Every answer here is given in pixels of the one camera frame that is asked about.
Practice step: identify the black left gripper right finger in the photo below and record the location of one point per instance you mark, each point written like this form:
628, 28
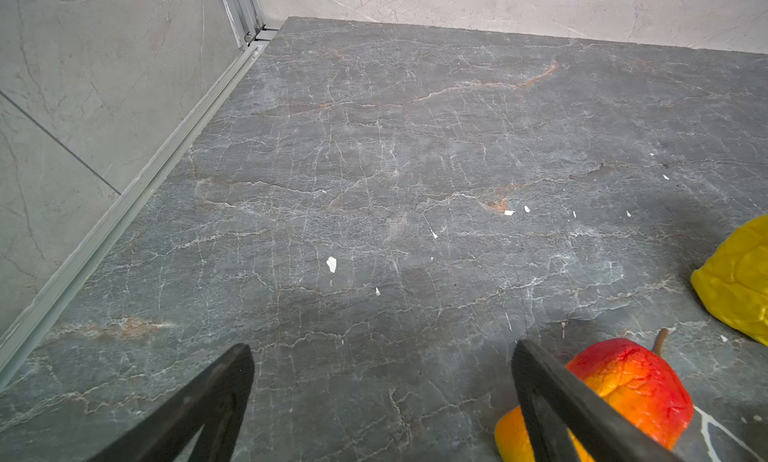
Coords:
557, 407

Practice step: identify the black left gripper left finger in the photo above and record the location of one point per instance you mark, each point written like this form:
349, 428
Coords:
210, 410

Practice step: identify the yellow fake lemon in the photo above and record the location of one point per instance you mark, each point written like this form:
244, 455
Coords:
732, 283

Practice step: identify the red yellow fake peach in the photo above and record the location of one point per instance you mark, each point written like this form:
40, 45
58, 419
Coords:
635, 381

